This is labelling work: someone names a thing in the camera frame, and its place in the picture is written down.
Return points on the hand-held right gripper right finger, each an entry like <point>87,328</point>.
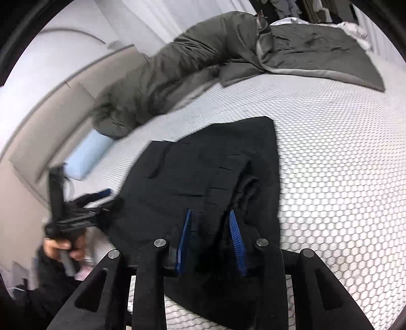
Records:
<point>236,241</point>

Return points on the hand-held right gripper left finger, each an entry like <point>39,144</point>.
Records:
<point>185,238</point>

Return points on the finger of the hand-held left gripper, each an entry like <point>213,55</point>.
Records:
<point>101,192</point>
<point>95,210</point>

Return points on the black pants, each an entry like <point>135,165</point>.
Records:
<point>196,165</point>

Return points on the person's left forearm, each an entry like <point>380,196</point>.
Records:
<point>47,292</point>

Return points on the person's left hand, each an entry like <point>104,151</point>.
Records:
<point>52,247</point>

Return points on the light blue pillow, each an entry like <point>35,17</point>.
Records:
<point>85,155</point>

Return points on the beige padded headboard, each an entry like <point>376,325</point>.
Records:
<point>41,133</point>

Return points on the grey comforter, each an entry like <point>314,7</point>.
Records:
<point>190,57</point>

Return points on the white cloth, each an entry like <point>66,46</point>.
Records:
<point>357,33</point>

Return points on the dark furniture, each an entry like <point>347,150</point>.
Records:
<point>320,11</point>

